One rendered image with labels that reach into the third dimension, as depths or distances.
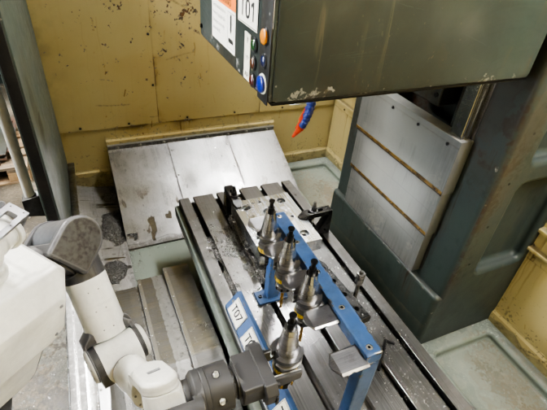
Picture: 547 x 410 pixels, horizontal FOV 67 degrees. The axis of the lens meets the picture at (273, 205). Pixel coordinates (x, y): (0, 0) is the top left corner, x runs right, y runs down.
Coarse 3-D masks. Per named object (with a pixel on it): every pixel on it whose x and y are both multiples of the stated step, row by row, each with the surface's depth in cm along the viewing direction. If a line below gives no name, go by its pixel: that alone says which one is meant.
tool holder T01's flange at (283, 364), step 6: (276, 342) 80; (300, 348) 80; (270, 354) 81; (276, 354) 79; (300, 354) 79; (276, 360) 78; (282, 360) 78; (288, 360) 78; (294, 360) 78; (300, 360) 79; (276, 366) 79; (282, 366) 78; (288, 366) 78; (294, 366) 79
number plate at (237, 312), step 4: (236, 300) 124; (232, 304) 124; (236, 304) 123; (240, 304) 122; (228, 308) 125; (232, 308) 123; (236, 308) 122; (240, 308) 121; (232, 312) 123; (236, 312) 122; (240, 312) 121; (244, 312) 119; (232, 316) 122; (236, 316) 121; (240, 316) 120; (244, 316) 119; (232, 320) 122; (236, 320) 120; (240, 320) 119; (244, 320) 118; (236, 324) 120; (240, 324) 119; (236, 328) 119
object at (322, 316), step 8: (328, 304) 91; (304, 312) 88; (312, 312) 89; (320, 312) 89; (328, 312) 89; (304, 320) 87; (312, 320) 87; (320, 320) 87; (328, 320) 87; (336, 320) 88; (312, 328) 86; (320, 328) 86
